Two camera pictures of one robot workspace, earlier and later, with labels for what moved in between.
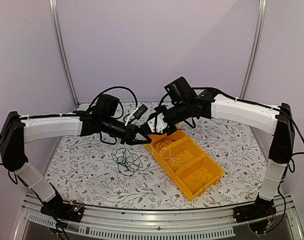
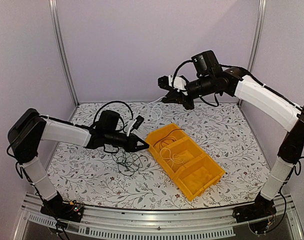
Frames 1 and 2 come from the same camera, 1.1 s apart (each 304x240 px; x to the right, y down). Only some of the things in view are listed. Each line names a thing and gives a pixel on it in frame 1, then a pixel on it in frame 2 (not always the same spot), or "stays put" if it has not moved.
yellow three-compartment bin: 190,168 stays put
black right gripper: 170,131 → 171,97
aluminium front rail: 220,223 stays put
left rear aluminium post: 58,37 stays put
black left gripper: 129,138 → 131,145
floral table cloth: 85,169 stays put
